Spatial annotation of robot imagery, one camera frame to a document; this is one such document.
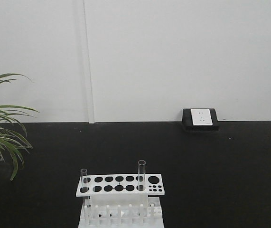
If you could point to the white test tube rack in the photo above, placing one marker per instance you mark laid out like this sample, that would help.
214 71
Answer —
116 202

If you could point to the white wall power socket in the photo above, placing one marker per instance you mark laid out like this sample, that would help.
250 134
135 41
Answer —
200 119

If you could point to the tall clear test tube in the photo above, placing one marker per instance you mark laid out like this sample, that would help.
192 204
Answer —
141 175

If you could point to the green potted plant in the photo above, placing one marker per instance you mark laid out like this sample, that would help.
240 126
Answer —
10 140

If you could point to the short clear test tube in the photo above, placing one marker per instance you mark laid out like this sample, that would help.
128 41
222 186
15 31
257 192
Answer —
84 181

